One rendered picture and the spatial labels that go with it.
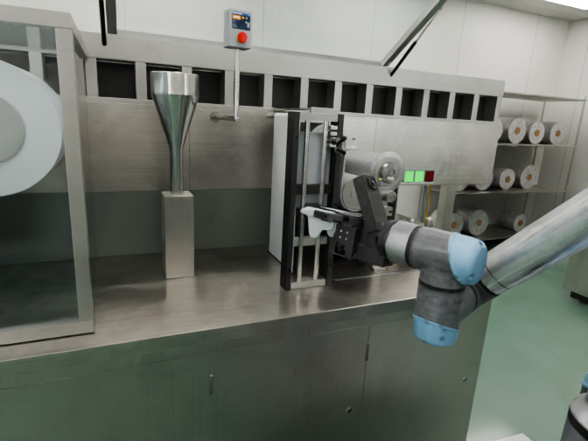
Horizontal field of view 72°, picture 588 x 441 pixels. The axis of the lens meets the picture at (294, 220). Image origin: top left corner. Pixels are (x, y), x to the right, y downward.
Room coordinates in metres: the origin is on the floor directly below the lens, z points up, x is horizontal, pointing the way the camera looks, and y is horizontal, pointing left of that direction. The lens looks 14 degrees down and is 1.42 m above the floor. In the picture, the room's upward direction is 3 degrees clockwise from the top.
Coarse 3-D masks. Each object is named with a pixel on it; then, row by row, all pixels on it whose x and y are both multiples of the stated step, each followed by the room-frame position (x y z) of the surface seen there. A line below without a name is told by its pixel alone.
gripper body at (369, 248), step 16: (336, 224) 0.77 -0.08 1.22; (352, 224) 0.74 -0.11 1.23; (384, 224) 0.71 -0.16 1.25; (336, 240) 0.76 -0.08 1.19; (352, 240) 0.73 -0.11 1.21; (368, 240) 0.73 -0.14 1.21; (384, 240) 0.69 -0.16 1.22; (352, 256) 0.73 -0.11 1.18; (368, 256) 0.72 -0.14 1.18; (384, 256) 0.70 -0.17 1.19
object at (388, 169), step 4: (384, 164) 1.45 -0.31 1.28; (388, 164) 1.44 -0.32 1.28; (392, 164) 1.45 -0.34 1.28; (396, 164) 1.45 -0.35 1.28; (384, 168) 1.43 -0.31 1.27; (388, 168) 1.44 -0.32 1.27; (392, 168) 1.45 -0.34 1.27; (396, 168) 1.46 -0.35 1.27; (380, 172) 1.44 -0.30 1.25; (384, 172) 1.44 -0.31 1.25; (388, 172) 1.44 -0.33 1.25; (392, 172) 1.45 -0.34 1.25; (396, 172) 1.46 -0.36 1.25; (380, 176) 1.45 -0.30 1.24; (384, 176) 1.44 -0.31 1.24; (388, 176) 1.45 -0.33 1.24; (392, 176) 1.45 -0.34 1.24; (396, 176) 1.46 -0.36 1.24; (384, 180) 1.44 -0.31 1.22
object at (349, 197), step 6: (348, 174) 1.47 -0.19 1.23; (348, 180) 1.41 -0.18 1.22; (342, 186) 1.41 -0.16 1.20; (348, 186) 1.41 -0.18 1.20; (342, 192) 1.39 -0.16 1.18; (348, 192) 1.41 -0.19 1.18; (354, 192) 1.42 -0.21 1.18; (342, 198) 1.39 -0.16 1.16; (348, 198) 1.41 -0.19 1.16; (354, 198) 1.42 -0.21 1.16; (348, 204) 1.41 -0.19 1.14; (354, 204) 1.42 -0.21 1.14
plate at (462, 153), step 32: (96, 128) 1.39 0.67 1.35; (128, 128) 1.43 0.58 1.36; (160, 128) 1.47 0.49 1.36; (192, 128) 1.51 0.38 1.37; (224, 128) 1.56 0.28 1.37; (256, 128) 1.61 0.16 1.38; (352, 128) 1.78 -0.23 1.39; (384, 128) 1.85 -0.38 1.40; (416, 128) 1.92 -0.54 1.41; (448, 128) 1.99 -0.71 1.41; (480, 128) 2.08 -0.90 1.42; (96, 160) 1.38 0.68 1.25; (128, 160) 1.42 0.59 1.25; (160, 160) 1.47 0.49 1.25; (192, 160) 1.51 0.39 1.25; (224, 160) 1.56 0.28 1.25; (256, 160) 1.61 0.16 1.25; (416, 160) 1.93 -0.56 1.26; (448, 160) 2.00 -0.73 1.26; (480, 160) 2.09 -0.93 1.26
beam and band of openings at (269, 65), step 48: (96, 48) 1.40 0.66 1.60; (144, 48) 1.45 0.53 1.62; (192, 48) 1.52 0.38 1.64; (96, 96) 1.39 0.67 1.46; (144, 96) 1.45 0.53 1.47; (240, 96) 1.66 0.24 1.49; (288, 96) 1.74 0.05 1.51; (336, 96) 1.75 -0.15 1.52; (384, 96) 1.93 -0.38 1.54; (432, 96) 2.04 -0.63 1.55; (480, 96) 2.17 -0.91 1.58
